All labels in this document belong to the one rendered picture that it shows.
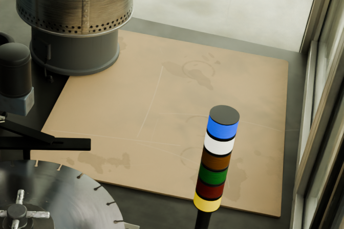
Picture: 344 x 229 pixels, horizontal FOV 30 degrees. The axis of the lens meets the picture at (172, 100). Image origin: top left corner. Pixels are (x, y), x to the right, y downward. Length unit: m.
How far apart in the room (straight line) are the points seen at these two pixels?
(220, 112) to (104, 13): 0.66
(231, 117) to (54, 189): 0.34
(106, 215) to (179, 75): 0.72
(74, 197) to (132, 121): 0.49
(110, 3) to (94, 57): 0.18
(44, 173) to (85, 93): 0.52
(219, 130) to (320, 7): 0.96
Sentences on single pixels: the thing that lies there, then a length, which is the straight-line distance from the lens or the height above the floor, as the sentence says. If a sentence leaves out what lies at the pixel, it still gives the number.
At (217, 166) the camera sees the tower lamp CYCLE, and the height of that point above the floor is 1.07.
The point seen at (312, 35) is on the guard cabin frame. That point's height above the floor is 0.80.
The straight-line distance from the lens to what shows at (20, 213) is 1.00.
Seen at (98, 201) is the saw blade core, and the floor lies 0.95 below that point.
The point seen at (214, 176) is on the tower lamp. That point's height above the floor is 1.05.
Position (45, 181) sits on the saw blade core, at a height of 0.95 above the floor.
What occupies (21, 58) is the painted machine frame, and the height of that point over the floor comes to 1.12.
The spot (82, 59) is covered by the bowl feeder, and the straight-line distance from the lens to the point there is 1.64.
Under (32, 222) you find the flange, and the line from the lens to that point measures 1.02.
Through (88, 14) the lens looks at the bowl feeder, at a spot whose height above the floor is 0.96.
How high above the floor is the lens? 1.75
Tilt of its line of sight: 38 degrees down
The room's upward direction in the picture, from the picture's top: 8 degrees clockwise
